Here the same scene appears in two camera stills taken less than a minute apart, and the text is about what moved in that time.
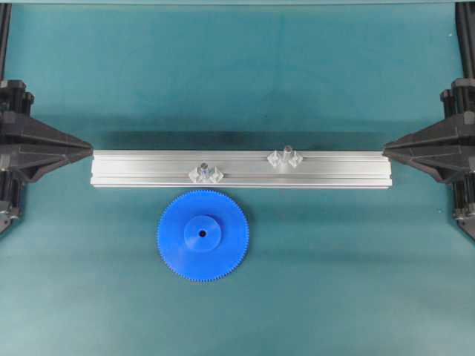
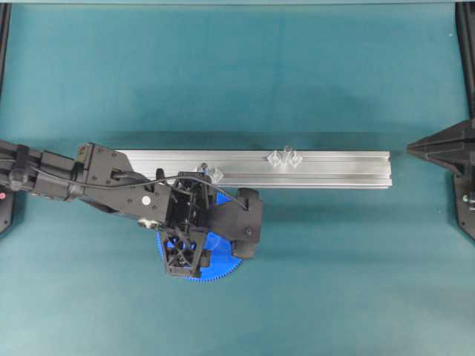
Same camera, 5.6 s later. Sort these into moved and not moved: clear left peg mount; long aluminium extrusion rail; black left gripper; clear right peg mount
Moved: black left gripper
Not moved: clear right peg mount; long aluminium extrusion rail; clear left peg mount
